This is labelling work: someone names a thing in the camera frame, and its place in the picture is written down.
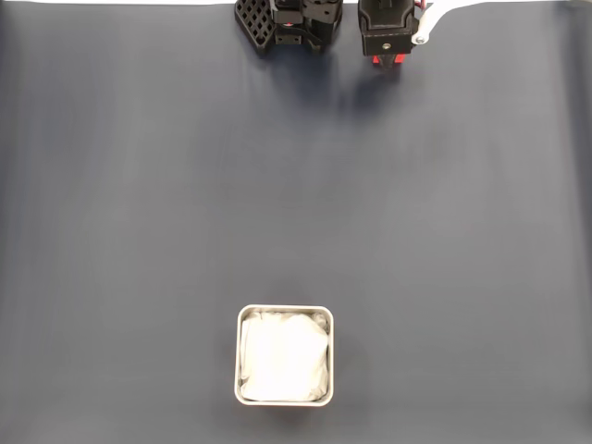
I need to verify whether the beige square box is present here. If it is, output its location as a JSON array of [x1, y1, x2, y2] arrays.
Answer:
[[234, 303, 335, 408]]

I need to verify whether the dark blue table mat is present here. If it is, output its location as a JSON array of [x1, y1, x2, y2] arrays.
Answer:
[[0, 2, 592, 444]]

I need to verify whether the white crumpled tissue paper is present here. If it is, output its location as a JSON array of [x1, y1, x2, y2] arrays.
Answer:
[[240, 312, 330, 402]]

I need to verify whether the white camera module mount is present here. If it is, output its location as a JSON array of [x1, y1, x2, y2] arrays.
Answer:
[[410, 0, 454, 46]]

